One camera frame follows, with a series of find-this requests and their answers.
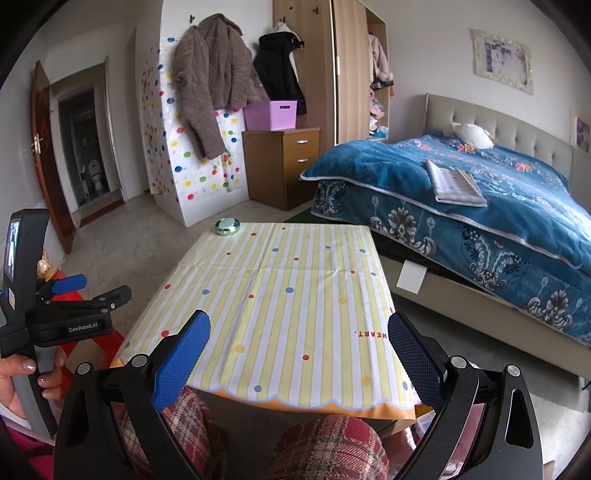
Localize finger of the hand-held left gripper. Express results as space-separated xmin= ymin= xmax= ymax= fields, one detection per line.
xmin=37 ymin=274 xmax=88 ymax=301
xmin=37 ymin=285 xmax=133 ymax=320

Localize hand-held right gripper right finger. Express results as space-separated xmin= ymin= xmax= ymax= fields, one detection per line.
xmin=388 ymin=311 xmax=543 ymax=480

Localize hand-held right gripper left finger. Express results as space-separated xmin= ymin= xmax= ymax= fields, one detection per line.
xmin=53 ymin=309 xmax=212 ymax=480

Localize pink plastic bag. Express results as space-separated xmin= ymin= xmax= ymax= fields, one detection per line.
xmin=383 ymin=401 xmax=490 ymax=480

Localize person's left hand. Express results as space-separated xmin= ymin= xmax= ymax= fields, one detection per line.
xmin=0 ymin=346 xmax=68 ymax=408

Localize person's left leg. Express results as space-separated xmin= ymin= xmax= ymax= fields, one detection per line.
xmin=108 ymin=385 xmax=218 ymax=480

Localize person's leg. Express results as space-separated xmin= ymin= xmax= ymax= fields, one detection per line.
xmin=108 ymin=385 xmax=218 ymax=480
xmin=270 ymin=414 xmax=391 ymax=480

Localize white paper tag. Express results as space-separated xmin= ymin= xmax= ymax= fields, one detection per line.
xmin=398 ymin=259 xmax=428 ymax=295

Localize dark wooden door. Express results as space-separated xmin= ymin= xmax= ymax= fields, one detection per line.
xmin=30 ymin=60 xmax=77 ymax=254

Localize yellow striped dotted tablecloth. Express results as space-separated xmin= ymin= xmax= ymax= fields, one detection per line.
xmin=108 ymin=222 xmax=419 ymax=422

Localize person's right leg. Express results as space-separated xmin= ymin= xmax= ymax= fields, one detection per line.
xmin=270 ymin=414 xmax=391 ymax=480

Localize white polka dot cabinet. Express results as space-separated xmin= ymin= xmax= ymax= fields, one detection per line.
xmin=136 ymin=25 xmax=250 ymax=227

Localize folded grey cloth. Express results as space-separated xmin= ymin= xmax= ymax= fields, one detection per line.
xmin=426 ymin=159 xmax=488 ymax=207

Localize bed with blue blanket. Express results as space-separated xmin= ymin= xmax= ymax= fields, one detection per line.
xmin=300 ymin=134 xmax=591 ymax=347

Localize wooden drawer cabinet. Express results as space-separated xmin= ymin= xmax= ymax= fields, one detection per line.
xmin=242 ymin=128 xmax=321 ymax=210

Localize white plush toy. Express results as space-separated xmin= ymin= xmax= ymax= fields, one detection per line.
xmin=451 ymin=122 xmax=495 ymax=149

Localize brown quilted coat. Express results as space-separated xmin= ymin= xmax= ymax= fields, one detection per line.
xmin=172 ymin=13 xmax=269 ymax=160

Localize pile of folded clothes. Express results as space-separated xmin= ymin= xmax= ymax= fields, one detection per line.
xmin=368 ymin=90 xmax=391 ymax=139

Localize purple plastic basket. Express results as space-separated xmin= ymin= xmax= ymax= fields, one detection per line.
xmin=243 ymin=100 xmax=298 ymax=132

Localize black coat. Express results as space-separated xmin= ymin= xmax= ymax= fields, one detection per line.
xmin=253 ymin=23 xmax=308 ymax=116

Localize wooden wardrobe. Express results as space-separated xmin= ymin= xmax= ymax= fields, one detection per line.
xmin=272 ymin=0 xmax=395 ymax=146

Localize pink hanging clothes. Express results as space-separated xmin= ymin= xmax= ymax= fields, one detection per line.
xmin=368 ymin=33 xmax=393 ymax=88

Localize beige upholstered bed frame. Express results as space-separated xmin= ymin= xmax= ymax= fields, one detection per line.
xmin=388 ymin=92 xmax=591 ymax=376

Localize small wall picture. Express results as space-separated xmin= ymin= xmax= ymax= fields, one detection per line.
xmin=573 ymin=115 xmax=591 ymax=153

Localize large framed wall poster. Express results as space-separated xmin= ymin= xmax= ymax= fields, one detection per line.
xmin=470 ymin=28 xmax=535 ymax=95

